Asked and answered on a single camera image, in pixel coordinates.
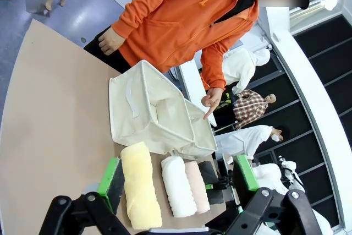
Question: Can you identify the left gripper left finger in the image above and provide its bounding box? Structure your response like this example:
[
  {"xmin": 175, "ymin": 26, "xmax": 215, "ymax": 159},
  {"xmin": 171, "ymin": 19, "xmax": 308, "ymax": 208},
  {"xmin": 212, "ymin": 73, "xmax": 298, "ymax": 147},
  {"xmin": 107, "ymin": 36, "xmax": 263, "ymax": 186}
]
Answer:
[{"xmin": 38, "ymin": 157, "xmax": 130, "ymax": 235}]

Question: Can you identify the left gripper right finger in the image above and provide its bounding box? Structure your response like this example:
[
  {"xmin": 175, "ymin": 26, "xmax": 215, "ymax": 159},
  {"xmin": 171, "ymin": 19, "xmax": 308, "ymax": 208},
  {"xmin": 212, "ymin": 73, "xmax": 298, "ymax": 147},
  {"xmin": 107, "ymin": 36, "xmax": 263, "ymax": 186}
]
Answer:
[{"xmin": 224, "ymin": 154, "xmax": 321, "ymax": 235}]

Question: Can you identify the yellow towel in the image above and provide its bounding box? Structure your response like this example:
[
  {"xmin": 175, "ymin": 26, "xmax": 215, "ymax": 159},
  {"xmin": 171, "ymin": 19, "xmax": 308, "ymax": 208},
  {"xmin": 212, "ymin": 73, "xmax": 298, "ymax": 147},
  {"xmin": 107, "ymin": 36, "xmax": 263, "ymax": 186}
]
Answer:
[{"xmin": 120, "ymin": 141, "xmax": 163, "ymax": 230}]

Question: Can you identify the dark grey towel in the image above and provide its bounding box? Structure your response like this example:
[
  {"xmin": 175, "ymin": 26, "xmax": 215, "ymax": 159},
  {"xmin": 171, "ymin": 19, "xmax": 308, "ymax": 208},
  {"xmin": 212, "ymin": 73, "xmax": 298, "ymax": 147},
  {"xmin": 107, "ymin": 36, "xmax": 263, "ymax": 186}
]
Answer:
[{"xmin": 197, "ymin": 160, "xmax": 227, "ymax": 205}]

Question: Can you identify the pink towel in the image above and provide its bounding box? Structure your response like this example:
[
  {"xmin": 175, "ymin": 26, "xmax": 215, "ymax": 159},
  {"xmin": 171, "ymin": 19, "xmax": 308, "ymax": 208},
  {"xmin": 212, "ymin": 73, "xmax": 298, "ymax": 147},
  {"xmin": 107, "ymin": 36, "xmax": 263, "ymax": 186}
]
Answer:
[{"xmin": 184, "ymin": 161, "xmax": 211, "ymax": 214}]

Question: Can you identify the white towel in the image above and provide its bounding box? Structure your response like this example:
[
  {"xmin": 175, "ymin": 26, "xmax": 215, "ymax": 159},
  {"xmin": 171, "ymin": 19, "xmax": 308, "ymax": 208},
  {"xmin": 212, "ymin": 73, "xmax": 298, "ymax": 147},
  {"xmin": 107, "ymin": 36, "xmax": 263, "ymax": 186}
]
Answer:
[{"xmin": 161, "ymin": 155, "xmax": 197, "ymax": 218}]

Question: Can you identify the person's left forearm orange sleeve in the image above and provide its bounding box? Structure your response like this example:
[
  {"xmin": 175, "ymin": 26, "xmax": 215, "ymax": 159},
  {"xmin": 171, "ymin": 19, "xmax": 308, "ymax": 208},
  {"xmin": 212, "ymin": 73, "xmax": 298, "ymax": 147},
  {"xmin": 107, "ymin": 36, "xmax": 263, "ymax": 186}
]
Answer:
[{"xmin": 200, "ymin": 43, "xmax": 230, "ymax": 91}]

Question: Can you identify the person's right forearm orange sleeve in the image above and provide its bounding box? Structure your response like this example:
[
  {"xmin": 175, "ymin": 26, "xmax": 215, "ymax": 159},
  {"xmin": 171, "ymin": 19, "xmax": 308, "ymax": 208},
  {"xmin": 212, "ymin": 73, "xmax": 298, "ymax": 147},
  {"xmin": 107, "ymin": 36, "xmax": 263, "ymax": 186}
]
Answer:
[{"xmin": 111, "ymin": 0, "xmax": 160, "ymax": 40}]

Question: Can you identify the person's left hand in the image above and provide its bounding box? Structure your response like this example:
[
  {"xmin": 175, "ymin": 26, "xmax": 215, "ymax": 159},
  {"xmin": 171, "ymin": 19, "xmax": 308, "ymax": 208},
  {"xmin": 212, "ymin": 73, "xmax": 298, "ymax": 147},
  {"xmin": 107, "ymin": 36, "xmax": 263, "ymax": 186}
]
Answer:
[{"xmin": 201, "ymin": 88, "xmax": 223, "ymax": 121}]

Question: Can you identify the person's right hand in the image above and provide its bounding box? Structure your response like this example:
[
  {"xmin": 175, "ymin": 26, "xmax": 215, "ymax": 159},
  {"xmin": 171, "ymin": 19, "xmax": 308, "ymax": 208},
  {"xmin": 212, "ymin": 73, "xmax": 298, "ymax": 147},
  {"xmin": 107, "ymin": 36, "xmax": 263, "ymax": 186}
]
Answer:
[{"xmin": 97, "ymin": 27, "xmax": 126, "ymax": 56}]

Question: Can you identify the person in white coat with mask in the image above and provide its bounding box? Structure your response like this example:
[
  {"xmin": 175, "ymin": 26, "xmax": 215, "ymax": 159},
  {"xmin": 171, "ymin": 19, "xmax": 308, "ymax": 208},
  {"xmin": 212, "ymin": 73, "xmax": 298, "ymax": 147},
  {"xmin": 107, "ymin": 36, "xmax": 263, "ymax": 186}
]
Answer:
[{"xmin": 214, "ymin": 124, "xmax": 291, "ymax": 161}]

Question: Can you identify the cream fabric storage basket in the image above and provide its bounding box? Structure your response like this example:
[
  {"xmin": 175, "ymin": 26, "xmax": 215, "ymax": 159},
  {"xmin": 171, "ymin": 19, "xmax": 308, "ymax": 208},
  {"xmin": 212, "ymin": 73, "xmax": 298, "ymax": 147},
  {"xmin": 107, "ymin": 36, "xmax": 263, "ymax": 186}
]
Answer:
[
  {"xmin": 108, "ymin": 59, "xmax": 196, "ymax": 156},
  {"xmin": 164, "ymin": 97, "xmax": 218, "ymax": 160}
]

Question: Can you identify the mannequin in plaid shirt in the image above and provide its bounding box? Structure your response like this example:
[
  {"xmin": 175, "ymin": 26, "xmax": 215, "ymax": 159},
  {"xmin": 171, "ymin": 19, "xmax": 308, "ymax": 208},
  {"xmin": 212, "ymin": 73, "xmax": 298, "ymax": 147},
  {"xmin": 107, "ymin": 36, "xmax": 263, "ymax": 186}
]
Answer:
[{"xmin": 232, "ymin": 89, "xmax": 277, "ymax": 130}]

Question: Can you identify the white work table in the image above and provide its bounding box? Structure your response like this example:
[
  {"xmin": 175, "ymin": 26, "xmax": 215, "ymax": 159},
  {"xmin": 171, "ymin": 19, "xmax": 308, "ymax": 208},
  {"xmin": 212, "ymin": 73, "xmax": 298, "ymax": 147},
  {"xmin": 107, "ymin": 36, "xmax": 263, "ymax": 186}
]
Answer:
[{"xmin": 169, "ymin": 49, "xmax": 218, "ymax": 134}]

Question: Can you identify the mannequin in white hoodie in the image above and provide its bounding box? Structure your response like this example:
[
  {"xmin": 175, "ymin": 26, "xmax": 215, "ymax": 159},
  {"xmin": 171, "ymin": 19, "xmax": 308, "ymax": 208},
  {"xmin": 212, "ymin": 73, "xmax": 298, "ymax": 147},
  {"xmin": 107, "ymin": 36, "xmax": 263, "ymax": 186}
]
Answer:
[{"xmin": 221, "ymin": 48, "xmax": 272, "ymax": 95}]

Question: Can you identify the person in orange hoodie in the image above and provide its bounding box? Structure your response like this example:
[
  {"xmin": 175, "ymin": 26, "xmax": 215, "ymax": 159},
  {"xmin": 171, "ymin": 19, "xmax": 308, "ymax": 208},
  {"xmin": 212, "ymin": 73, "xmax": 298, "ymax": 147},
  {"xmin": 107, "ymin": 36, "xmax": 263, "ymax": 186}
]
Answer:
[{"xmin": 82, "ymin": 0, "xmax": 310, "ymax": 92}]

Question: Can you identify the black metal bracket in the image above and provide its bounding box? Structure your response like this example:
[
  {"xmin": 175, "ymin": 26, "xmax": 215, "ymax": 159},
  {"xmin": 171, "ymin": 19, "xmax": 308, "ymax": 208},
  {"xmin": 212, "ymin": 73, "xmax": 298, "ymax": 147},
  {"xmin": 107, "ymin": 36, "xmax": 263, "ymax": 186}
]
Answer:
[{"xmin": 216, "ymin": 170, "xmax": 236, "ymax": 192}]

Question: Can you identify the metal mannequin base plate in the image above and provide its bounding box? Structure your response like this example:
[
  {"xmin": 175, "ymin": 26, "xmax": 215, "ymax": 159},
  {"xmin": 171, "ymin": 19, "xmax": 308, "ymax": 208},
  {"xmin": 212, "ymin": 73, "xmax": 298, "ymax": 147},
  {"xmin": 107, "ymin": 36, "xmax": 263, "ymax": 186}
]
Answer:
[{"xmin": 25, "ymin": 0, "xmax": 54, "ymax": 15}]

